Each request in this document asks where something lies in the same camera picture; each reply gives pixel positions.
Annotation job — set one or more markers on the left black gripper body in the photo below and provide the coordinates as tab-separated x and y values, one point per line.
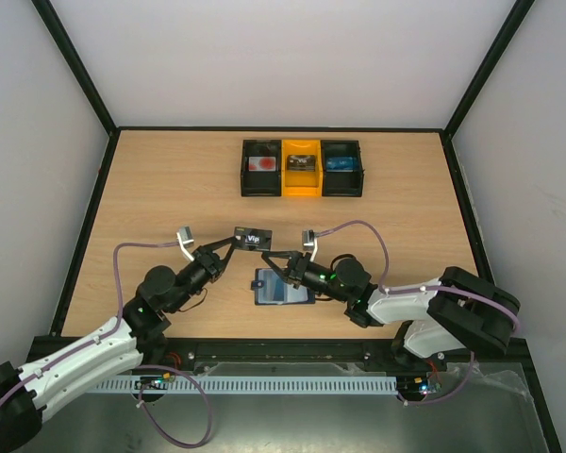
209	268

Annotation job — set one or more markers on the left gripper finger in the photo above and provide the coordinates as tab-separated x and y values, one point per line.
214	248
225	260

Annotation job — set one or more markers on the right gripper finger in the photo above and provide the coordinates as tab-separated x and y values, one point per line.
282	272
285	255

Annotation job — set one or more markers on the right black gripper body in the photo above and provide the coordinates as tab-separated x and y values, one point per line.
294	266

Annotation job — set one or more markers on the navy blue card holder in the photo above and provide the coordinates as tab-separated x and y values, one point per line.
270	290

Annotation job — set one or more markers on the black VIP card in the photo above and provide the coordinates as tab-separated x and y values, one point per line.
301	163
253	239

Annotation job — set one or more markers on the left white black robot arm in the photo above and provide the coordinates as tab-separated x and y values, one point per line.
134	337

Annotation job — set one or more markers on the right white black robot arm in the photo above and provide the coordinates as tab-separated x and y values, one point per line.
458	310

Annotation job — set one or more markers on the red white card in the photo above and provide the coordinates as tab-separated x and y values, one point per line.
261	164

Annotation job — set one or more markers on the blue card in bin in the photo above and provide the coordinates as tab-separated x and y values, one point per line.
341	164

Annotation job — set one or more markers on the yellow middle bin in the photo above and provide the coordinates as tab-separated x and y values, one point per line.
302	184

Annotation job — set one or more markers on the left black bin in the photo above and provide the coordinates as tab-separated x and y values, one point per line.
261	183

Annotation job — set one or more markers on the black bin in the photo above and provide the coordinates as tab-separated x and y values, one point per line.
261	183
343	173

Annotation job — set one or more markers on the right black bin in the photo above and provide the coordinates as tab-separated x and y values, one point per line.
343	173

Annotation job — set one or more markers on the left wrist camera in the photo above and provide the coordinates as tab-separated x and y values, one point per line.
186	242

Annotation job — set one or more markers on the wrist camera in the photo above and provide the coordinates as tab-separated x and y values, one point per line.
186	242
310	243

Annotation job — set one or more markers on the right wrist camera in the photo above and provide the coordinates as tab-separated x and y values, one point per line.
310	243

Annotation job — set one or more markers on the grey slotted cable duct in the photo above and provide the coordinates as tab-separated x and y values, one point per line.
250	385

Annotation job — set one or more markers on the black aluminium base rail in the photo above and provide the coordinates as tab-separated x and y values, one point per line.
370	355

